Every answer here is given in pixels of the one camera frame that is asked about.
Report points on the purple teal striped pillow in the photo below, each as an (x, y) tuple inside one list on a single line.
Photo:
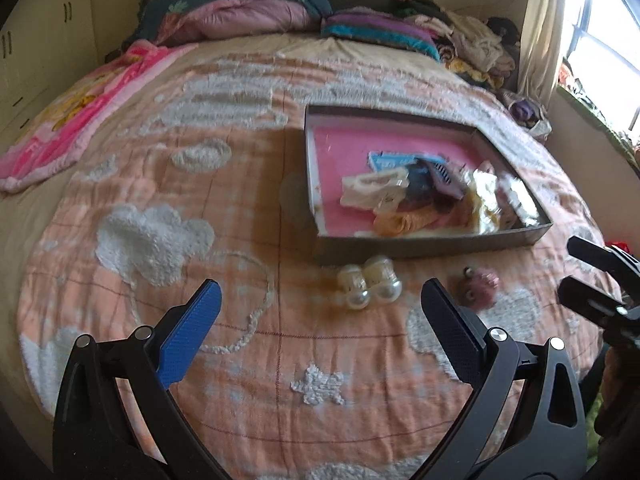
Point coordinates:
[(380, 30)]

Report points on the small pearl hair bobble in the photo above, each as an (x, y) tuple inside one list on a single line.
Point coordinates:
[(354, 287)]

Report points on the pile of clothes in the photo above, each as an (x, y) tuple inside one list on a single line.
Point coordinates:
[(470, 45)]

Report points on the grey cardboard box pink inside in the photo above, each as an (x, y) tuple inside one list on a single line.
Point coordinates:
[(415, 247)]

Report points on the small red object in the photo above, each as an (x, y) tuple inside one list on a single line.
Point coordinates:
[(620, 247)]

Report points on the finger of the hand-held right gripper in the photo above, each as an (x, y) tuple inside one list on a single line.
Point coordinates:
[(590, 300), (607, 260)]

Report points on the small blue box clear case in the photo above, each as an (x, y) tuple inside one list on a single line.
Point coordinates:
[(419, 180)]

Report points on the orange cloud-pattern quilt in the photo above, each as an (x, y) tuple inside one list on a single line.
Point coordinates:
[(200, 160)]

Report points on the beige ribbed hair clip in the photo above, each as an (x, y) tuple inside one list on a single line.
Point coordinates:
[(405, 222)]

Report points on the blue printed card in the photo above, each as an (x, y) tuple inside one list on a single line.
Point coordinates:
[(387, 161)]

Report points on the clear plastic jewelry packet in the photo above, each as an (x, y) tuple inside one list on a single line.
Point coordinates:
[(515, 200)]

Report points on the window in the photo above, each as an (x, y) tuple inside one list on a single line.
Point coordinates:
[(610, 35)]

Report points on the cream curtain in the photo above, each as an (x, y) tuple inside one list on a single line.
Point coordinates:
[(547, 25)]

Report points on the brown oval hair claw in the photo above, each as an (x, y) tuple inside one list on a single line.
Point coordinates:
[(445, 177)]

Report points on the pink cartoon blanket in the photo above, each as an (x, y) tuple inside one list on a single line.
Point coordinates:
[(75, 110)]

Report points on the cream wardrobe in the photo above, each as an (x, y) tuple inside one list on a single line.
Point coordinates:
[(45, 45)]

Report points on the purple cloth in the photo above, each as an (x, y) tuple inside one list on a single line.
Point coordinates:
[(527, 110)]

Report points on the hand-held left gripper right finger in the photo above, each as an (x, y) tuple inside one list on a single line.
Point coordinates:
[(450, 332)]

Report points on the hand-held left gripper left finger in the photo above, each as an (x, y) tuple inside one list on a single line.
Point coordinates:
[(190, 330)]

